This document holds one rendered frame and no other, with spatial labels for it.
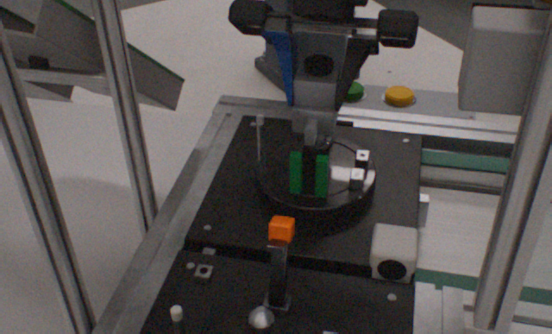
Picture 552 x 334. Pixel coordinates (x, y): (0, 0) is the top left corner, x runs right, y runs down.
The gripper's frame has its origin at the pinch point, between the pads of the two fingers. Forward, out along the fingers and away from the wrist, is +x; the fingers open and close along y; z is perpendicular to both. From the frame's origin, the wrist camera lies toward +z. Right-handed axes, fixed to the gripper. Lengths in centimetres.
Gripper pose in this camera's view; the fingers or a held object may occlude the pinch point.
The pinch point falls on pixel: (316, 75)
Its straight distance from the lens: 63.2
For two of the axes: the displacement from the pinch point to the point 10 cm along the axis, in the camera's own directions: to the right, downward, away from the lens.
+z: -1.7, -0.2, -9.8
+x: -1.2, 9.9, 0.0
